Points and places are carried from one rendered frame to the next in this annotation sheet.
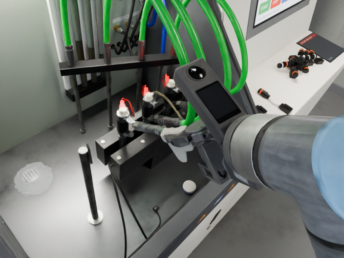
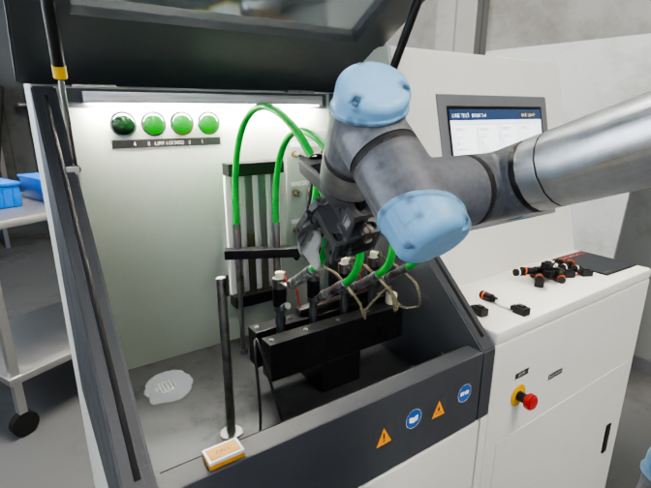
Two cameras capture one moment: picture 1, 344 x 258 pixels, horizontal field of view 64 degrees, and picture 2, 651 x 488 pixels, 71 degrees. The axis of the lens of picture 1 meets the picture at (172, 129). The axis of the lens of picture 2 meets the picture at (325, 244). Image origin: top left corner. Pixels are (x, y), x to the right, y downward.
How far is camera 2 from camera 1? 45 cm
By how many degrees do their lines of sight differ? 37
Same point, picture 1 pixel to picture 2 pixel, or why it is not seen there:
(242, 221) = not seen: outside the picture
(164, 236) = (309, 419)
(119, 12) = (299, 212)
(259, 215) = not seen: outside the picture
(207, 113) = (316, 174)
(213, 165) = (327, 227)
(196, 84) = (313, 163)
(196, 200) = (366, 391)
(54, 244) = (169, 454)
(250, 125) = not seen: hidden behind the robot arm
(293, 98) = (537, 303)
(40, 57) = (208, 247)
